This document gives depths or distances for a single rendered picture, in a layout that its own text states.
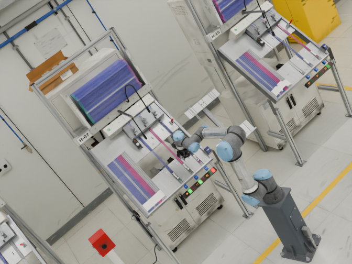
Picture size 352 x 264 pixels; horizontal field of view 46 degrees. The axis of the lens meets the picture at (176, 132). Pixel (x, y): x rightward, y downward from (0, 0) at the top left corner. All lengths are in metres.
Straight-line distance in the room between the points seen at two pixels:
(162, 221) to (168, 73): 2.18
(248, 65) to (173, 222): 1.53
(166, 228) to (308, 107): 1.85
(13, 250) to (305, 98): 2.93
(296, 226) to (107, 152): 1.53
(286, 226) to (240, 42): 1.72
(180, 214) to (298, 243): 1.09
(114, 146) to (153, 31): 2.09
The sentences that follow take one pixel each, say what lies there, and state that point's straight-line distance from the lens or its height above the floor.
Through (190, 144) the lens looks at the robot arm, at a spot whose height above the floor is 1.12.
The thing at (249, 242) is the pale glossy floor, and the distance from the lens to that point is 3.58.
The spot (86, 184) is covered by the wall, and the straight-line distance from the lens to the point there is 5.10.
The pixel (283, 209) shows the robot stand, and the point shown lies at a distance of 2.95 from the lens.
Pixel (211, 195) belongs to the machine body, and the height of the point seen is 0.21.
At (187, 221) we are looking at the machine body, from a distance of 3.80.
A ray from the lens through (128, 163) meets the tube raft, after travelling 3.31.
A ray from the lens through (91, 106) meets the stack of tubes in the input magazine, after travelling 3.29.
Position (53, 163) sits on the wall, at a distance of 4.92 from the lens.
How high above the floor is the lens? 2.50
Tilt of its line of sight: 27 degrees down
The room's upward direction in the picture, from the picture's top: 32 degrees counter-clockwise
